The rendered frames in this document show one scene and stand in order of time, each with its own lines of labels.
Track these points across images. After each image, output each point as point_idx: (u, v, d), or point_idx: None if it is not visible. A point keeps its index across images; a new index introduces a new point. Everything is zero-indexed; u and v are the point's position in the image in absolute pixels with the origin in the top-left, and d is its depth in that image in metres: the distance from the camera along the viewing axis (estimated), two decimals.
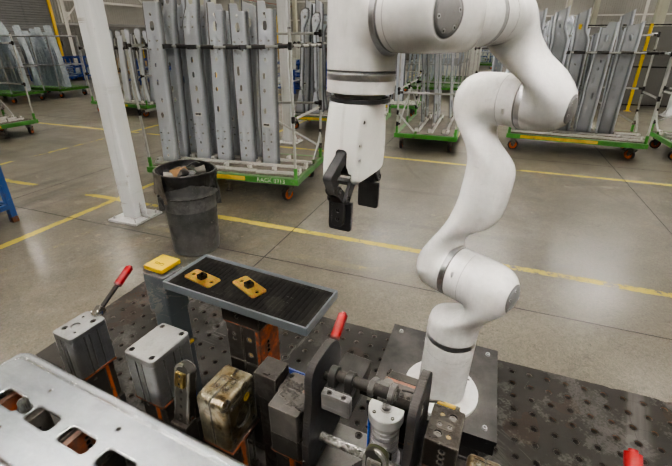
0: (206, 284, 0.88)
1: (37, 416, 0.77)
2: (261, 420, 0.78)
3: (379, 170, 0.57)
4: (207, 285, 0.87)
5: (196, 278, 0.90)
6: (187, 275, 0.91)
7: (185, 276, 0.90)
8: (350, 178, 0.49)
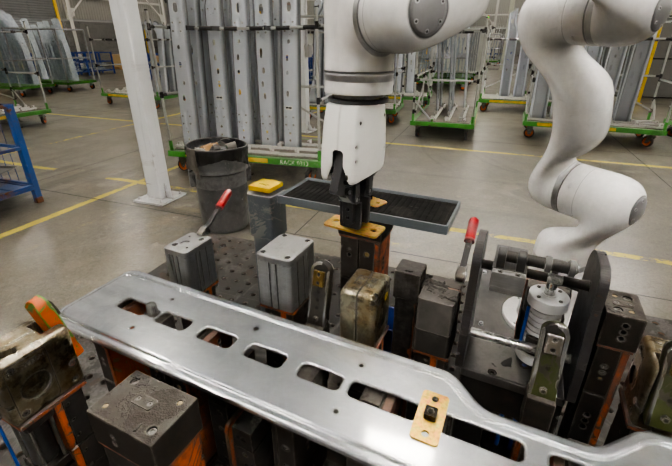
0: (368, 233, 0.54)
1: (165, 321, 0.76)
2: (393, 326, 0.77)
3: (372, 183, 0.55)
4: (371, 234, 0.54)
5: (345, 226, 0.56)
6: (328, 222, 0.57)
7: (326, 224, 0.57)
8: (353, 182, 0.51)
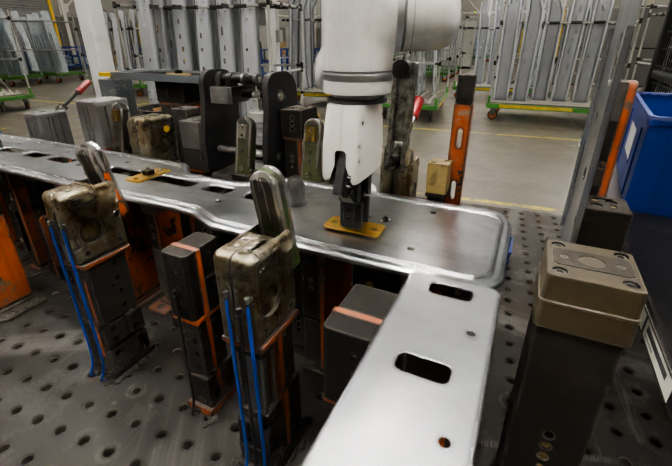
0: (370, 232, 0.54)
1: None
2: (181, 159, 1.01)
3: (371, 182, 0.56)
4: (373, 233, 0.54)
5: (346, 226, 0.56)
6: (328, 223, 0.57)
7: (326, 225, 0.56)
8: (355, 182, 0.51)
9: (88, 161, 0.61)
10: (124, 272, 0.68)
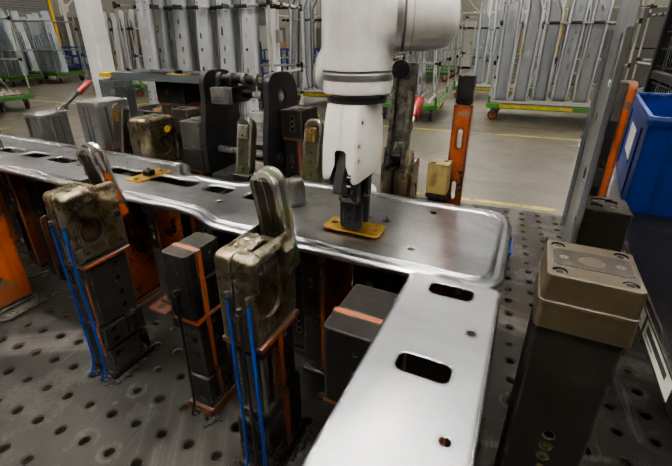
0: (370, 233, 0.54)
1: (8, 153, 1.00)
2: (182, 159, 1.01)
3: (371, 182, 0.56)
4: (373, 234, 0.54)
5: (346, 227, 0.56)
6: (328, 224, 0.57)
7: (326, 226, 0.56)
8: (355, 182, 0.51)
9: (89, 161, 0.61)
10: (125, 272, 0.68)
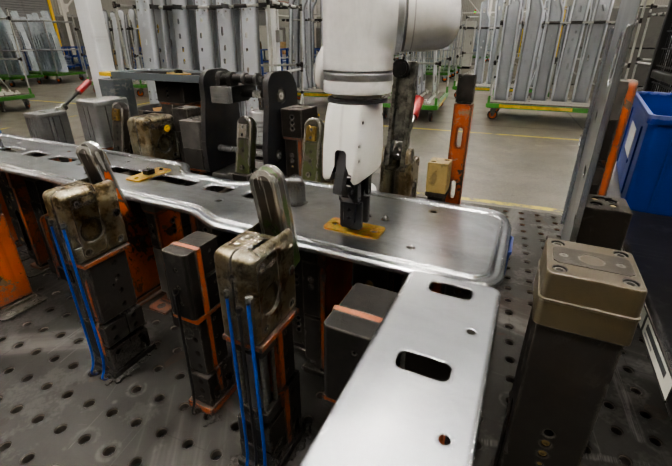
0: (370, 234, 0.54)
1: None
2: (182, 159, 1.01)
3: (371, 182, 0.56)
4: (373, 235, 0.54)
5: (346, 228, 0.56)
6: (328, 225, 0.57)
7: (326, 227, 0.57)
8: (355, 182, 0.51)
9: (89, 160, 0.61)
10: (125, 271, 0.68)
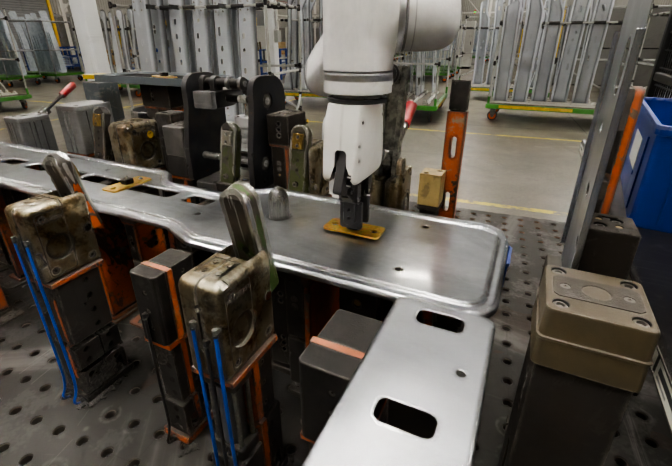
0: (370, 235, 0.54)
1: None
2: (166, 166, 0.97)
3: (371, 182, 0.56)
4: (373, 235, 0.54)
5: (346, 228, 0.56)
6: (328, 225, 0.57)
7: (326, 227, 0.57)
8: (355, 182, 0.51)
9: (56, 172, 0.57)
10: (98, 288, 0.64)
